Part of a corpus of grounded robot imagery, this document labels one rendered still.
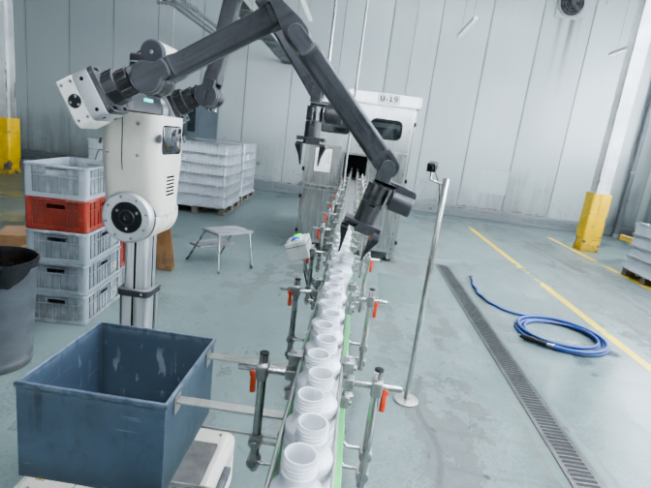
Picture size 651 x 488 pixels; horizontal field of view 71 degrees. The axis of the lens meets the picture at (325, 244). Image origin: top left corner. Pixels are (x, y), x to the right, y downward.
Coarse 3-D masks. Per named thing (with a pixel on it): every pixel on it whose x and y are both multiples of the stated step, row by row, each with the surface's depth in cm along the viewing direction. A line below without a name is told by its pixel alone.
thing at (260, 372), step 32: (320, 256) 216; (288, 288) 125; (352, 288) 123; (288, 352) 82; (288, 384) 83; (352, 384) 80; (384, 384) 81; (256, 416) 84; (256, 448) 84; (352, 448) 85
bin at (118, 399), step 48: (96, 336) 118; (144, 336) 120; (192, 336) 119; (48, 384) 101; (96, 384) 122; (144, 384) 123; (192, 384) 105; (48, 432) 92; (96, 432) 92; (144, 432) 91; (192, 432) 110; (240, 432) 118; (96, 480) 94; (144, 480) 93
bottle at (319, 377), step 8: (312, 368) 66; (320, 368) 67; (312, 376) 64; (320, 376) 67; (328, 376) 67; (312, 384) 64; (320, 384) 64; (328, 384) 64; (328, 392) 65; (328, 400) 65; (336, 400) 67; (328, 408) 64; (336, 408) 66; (328, 416) 64; (328, 440) 66
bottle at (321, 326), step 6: (318, 324) 84; (324, 324) 84; (330, 324) 84; (318, 330) 81; (324, 330) 81; (330, 330) 82; (312, 342) 83; (306, 348) 83; (312, 348) 82; (306, 354) 82; (336, 354) 83
